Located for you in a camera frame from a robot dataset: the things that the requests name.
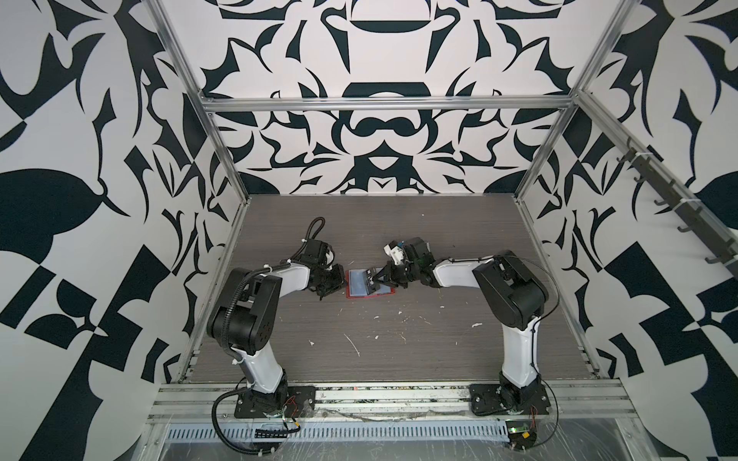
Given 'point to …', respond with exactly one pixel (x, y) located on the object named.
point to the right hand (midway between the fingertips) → (372, 275)
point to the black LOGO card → (372, 285)
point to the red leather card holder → (356, 285)
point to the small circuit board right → (521, 434)
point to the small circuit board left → (270, 433)
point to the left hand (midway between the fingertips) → (346, 278)
